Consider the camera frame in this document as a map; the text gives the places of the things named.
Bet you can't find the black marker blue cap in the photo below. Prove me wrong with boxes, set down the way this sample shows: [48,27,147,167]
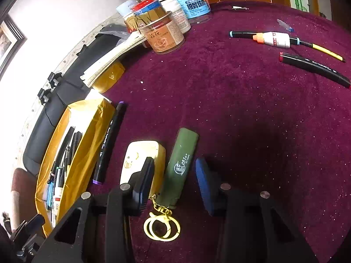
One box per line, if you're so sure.
[230,31,313,47]

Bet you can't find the white blue paper cup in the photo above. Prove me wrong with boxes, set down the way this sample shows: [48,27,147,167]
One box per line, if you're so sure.
[116,0,138,20]

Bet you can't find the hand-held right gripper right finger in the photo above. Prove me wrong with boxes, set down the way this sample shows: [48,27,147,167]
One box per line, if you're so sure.
[195,157,320,263]

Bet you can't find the yellow tape roll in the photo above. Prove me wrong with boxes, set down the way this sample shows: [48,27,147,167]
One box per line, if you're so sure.
[93,62,125,94]

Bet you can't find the framed painting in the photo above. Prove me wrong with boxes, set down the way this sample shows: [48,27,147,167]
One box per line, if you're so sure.
[0,14,28,74]

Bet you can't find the olive green case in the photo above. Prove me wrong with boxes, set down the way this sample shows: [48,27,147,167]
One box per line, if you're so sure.
[159,127,199,207]

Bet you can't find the clear blue pen cap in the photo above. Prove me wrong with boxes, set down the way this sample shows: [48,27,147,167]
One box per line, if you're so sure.
[276,19,294,32]

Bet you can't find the black marker purple caps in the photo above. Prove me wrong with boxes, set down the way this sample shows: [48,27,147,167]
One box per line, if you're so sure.
[93,101,128,185]

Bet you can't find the tall clear jar blue label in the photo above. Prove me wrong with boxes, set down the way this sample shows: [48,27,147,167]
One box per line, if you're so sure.
[163,0,211,26]

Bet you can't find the short jar orange powder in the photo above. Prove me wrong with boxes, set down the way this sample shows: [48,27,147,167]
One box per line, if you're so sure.
[138,11,186,54]

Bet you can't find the yellow cardboard box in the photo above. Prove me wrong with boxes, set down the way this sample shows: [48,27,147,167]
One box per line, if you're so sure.
[35,97,117,237]

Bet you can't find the black leather sofa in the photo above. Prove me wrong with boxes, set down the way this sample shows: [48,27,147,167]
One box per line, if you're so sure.
[22,26,124,176]

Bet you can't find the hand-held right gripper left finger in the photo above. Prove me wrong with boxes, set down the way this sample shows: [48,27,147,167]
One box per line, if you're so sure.
[40,157,155,263]

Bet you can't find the pile of assorted pens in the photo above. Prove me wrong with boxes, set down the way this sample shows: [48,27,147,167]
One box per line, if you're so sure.
[47,126,83,220]

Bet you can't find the clear plastic bag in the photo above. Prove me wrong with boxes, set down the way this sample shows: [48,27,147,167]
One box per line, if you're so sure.
[100,23,132,39]

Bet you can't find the white glue bottle orange cap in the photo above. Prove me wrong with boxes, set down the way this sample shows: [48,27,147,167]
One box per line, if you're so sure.
[252,31,291,48]

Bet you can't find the maroon tablecloth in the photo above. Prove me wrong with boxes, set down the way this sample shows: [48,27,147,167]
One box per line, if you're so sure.
[90,1,351,263]

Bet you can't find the black plastic clip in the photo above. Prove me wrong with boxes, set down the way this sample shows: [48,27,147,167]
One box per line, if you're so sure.
[37,88,54,105]
[47,72,63,88]

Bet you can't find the white paper booklet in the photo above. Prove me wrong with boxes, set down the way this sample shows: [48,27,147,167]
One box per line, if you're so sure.
[80,31,149,88]

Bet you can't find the clear jar red blue lid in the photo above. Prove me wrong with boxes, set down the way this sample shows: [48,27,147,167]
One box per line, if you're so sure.
[131,0,165,25]

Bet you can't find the black marker red cap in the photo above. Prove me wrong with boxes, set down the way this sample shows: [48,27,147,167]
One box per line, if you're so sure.
[279,52,351,88]

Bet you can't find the white plastic jar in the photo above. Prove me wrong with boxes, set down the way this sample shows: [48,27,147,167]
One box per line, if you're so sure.
[160,0,192,33]

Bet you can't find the cream yellow case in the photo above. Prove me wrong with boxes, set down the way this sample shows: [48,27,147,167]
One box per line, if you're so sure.
[120,140,166,198]

